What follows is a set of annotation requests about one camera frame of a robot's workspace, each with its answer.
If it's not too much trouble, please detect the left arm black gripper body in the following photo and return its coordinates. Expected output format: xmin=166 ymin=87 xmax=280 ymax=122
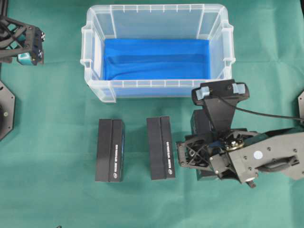
xmin=0 ymin=16 xmax=45 ymax=66

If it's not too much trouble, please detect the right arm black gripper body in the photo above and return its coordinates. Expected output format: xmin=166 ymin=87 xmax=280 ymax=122
xmin=176 ymin=127 xmax=304 ymax=188

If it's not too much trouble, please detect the black box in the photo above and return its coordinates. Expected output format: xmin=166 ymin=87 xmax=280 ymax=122
xmin=190 ymin=109 xmax=217 ymax=181
xmin=146 ymin=116 xmax=175 ymax=180
xmin=95 ymin=119 xmax=125 ymax=182

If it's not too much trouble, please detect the clear plastic storage case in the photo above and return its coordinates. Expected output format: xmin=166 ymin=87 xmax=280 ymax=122
xmin=80 ymin=4 xmax=236 ymax=103

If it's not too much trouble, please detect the blue foam insert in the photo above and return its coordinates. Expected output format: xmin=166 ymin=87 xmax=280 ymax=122
xmin=103 ymin=38 xmax=213 ymax=98

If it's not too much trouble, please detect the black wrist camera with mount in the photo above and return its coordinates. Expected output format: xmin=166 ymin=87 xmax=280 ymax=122
xmin=191 ymin=79 xmax=250 ymax=132

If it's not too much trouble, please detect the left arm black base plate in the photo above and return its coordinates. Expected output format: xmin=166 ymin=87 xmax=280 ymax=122
xmin=0 ymin=81 xmax=15 ymax=140

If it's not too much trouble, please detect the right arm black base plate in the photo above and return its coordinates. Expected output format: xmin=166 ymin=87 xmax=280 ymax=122
xmin=297 ymin=91 xmax=304 ymax=119

